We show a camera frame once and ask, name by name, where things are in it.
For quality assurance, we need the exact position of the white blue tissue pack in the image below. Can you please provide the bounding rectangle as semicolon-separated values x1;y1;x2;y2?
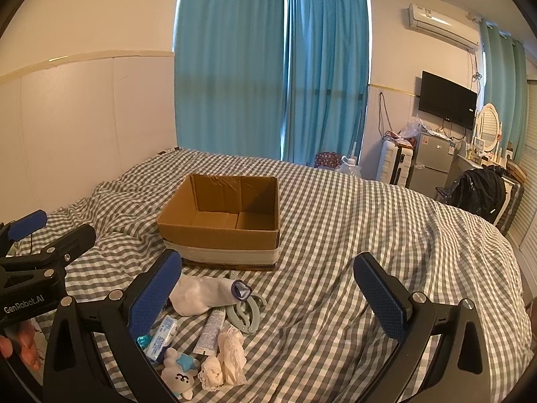
145;316;178;364

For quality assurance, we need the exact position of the person's left hand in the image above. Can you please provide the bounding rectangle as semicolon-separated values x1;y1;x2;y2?
0;318;41;371

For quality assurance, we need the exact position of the teal blister pack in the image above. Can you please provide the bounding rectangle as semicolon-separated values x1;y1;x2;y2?
137;334;152;350

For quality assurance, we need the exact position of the white sock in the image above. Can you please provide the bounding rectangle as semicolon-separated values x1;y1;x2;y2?
169;275;252;317

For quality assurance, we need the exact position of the white plush toy blue star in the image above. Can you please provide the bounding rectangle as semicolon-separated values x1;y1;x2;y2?
161;348;200;400

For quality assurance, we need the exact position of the white cream tube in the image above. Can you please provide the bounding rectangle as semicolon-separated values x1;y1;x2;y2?
193;308;226;357

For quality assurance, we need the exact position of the small white lace scrunchie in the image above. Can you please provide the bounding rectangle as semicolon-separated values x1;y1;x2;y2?
197;356;225;391

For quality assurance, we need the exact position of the grey-green plastic hanger clip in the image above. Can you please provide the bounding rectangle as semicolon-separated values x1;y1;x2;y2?
226;294;267;335

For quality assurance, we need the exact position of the open cardboard box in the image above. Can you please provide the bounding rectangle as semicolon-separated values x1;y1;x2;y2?
156;174;280;270

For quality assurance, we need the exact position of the black backpack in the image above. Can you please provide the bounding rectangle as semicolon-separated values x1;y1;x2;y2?
445;166;506;224

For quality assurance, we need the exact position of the grey mini fridge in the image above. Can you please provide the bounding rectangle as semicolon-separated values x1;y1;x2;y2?
407;132;454;198

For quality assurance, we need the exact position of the white suitcase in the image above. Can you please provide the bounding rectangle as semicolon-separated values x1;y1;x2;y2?
375;140;413;187

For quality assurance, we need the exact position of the clear water jug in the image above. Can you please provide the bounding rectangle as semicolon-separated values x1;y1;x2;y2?
336;155;361;178

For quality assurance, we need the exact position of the white oval vanity mirror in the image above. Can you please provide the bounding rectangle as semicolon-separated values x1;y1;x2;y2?
476;103;501;153

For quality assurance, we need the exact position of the plastic bag on fridge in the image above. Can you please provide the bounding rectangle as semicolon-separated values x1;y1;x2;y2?
399;117;427;140

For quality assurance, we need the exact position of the dark red patterned bag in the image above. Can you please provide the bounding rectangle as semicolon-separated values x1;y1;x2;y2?
314;152;341;170

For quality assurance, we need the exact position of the blue curtain left panel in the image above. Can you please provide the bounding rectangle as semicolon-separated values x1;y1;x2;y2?
174;0;284;159

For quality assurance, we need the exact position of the blue curtain panel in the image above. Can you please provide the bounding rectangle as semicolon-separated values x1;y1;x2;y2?
283;0;370;166
174;0;284;159

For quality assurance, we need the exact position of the blue curtain right panel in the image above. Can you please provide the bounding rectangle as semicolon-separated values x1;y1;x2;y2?
283;0;370;166

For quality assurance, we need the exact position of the teal curtain far window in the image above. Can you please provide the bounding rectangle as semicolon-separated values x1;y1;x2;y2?
480;19;528;162

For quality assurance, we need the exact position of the black wall television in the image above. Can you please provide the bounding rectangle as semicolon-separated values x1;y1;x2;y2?
418;71;478;130

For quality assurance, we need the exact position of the white wall air conditioner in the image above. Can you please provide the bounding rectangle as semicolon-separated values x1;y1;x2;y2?
408;4;480;52

